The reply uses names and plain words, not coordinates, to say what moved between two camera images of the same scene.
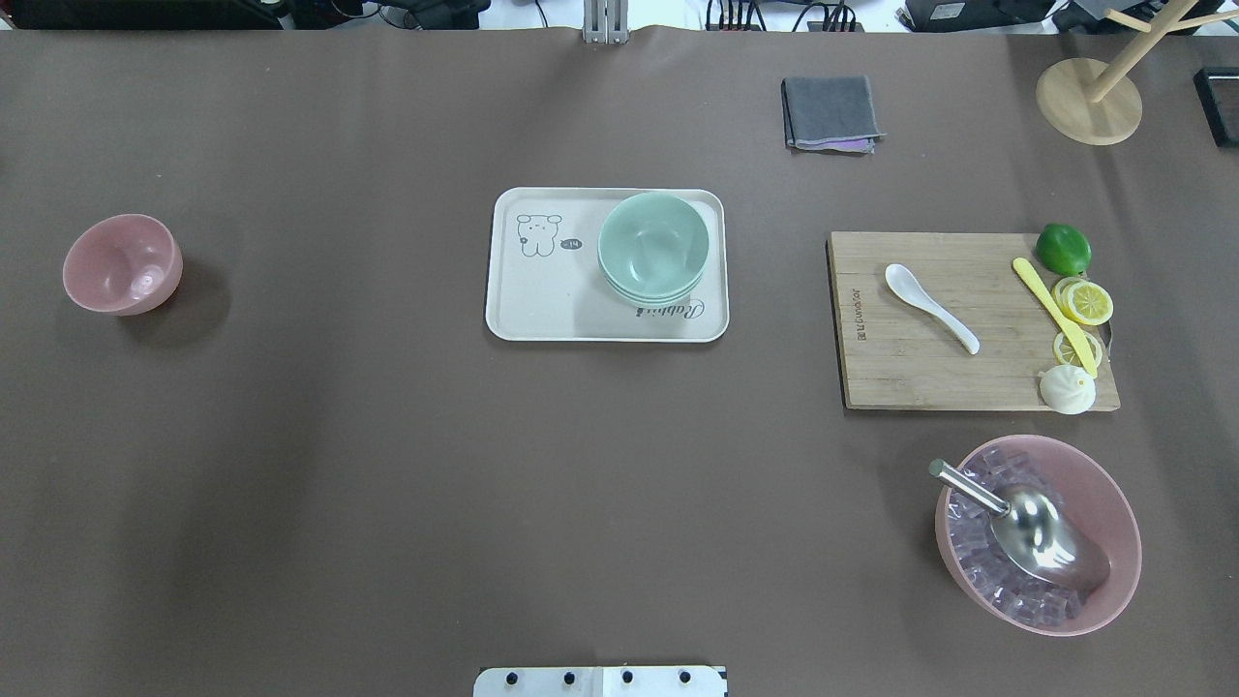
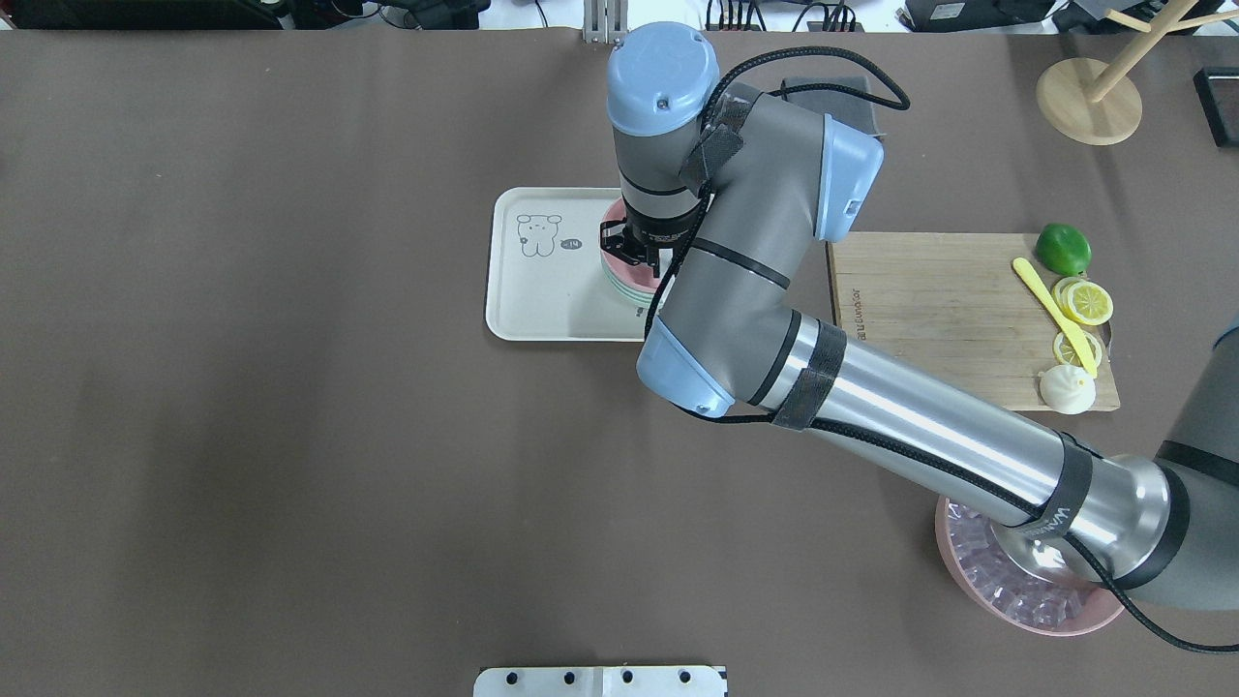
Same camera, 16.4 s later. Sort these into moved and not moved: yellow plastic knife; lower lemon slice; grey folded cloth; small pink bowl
Moved: small pink bowl
Not moved: grey folded cloth; lower lemon slice; yellow plastic knife
